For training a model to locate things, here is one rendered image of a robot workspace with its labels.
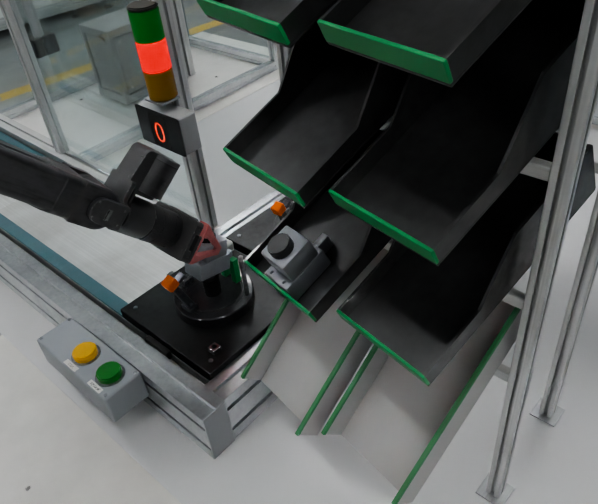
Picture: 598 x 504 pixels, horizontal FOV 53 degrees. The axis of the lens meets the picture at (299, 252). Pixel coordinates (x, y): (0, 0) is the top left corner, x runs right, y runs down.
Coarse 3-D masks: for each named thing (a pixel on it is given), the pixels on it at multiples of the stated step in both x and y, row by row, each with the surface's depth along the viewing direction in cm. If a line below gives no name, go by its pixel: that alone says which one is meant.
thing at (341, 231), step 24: (288, 216) 77; (312, 216) 78; (336, 216) 76; (264, 240) 76; (312, 240) 76; (336, 240) 74; (360, 240) 73; (384, 240) 71; (264, 264) 77; (336, 264) 72; (360, 264) 70; (312, 288) 72; (336, 288) 69; (312, 312) 68
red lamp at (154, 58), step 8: (144, 48) 98; (152, 48) 98; (160, 48) 98; (144, 56) 99; (152, 56) 98; (160, 56) 99; (168, 56) 101; (144, 64) 100; (152, 64) 99; (160, 64) 100; (168, 64) 101; (144, 72) 101; (152, 72) 100; (160, 72) 100
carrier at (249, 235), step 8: (280, 200) 129; (288, 208) 120; (256, 216) 125; (264, 216) 125; (272, 216) 125; (248, 224) 123; (256, 224) 123; (264, 224) 123; (272, 224) 122; (240, 232) 121; (248, 232) 121; (256, 232) 121; (264, 232) 121; (232, 240) 119; (240, 240) 119; (248, 240) 119; (256, 240) 119; (240, 248) 119; (248, 248) 117
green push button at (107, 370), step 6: (102, 366) 96; (108, 366) 96; (114, 366) 96; (120, 366) 96; (96, 372) 95; (102, 372) 95; (108, 372) 95; (114, 372) 95; (120, 372) 95; (102, 378) 94; (108, 378) 94; (114, 378) 94
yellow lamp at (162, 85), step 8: (168, 72) 101; (152, 80) 101; (160, 80) 101; (168, 80) 102; (152, 88) 102; (160, 88) 102; (168, 88) 102; (176, 88) 104; (152, 96) 103; (160, 96) 103; (168, 96) 103
